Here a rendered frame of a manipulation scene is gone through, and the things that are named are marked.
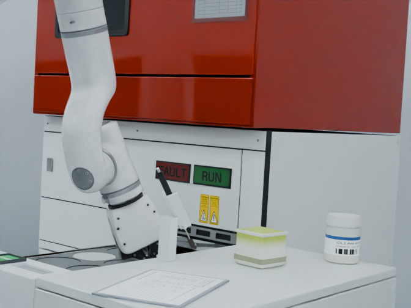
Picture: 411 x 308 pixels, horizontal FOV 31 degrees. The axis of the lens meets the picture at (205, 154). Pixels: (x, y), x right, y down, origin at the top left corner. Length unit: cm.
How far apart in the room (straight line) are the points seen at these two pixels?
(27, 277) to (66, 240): 92
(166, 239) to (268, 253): 20
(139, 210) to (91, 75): 29
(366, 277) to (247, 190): 42
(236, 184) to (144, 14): 50
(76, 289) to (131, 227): 35
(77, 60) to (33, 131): 338
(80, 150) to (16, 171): 355
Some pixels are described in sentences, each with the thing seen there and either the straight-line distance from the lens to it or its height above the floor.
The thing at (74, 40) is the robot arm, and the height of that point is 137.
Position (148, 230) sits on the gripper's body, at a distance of 152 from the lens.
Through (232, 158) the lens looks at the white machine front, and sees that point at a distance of 175.
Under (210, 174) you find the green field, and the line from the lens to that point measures 179.
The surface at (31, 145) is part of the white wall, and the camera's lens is 481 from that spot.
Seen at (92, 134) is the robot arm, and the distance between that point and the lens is 139.
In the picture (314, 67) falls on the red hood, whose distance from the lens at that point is 186.
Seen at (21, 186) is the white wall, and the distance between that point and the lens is 490.
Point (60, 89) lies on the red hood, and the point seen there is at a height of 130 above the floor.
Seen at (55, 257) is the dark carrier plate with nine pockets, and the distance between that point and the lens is 176.
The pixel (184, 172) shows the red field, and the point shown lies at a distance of 184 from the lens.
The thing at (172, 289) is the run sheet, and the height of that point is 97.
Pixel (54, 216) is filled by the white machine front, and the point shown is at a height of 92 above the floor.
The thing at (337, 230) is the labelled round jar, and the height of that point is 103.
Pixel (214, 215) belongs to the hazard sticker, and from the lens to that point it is 179.
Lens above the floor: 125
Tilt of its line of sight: 3 degrees down
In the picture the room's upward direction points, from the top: 3 degrees clockwise
